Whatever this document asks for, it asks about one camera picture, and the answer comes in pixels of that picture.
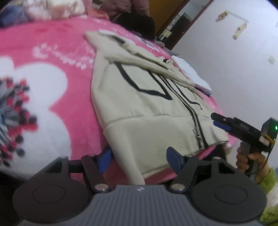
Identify beige zip-up jacket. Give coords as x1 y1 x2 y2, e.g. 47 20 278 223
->
84 31 229 185

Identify operator right hand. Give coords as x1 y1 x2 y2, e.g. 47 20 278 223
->
236 146 270 185

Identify folded white towel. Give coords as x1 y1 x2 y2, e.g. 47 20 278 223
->
171 56 212 96

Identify pink floral bed blanket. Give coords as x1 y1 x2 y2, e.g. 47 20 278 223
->
0 16 238 182

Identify operator green right sleeve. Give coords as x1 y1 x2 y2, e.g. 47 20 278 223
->
259 168 278 225

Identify brown wooden door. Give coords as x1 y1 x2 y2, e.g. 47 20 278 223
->
149 0 189 35

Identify person in mauve puffer coat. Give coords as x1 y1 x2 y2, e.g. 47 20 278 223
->
100 0 156 41

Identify cream fleece garment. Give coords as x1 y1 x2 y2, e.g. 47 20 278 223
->
23 0 85 20

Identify blue denim jeans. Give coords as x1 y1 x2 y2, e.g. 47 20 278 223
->
1 5 31 28

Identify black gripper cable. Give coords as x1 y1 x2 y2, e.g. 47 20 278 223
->
243 149 272 175

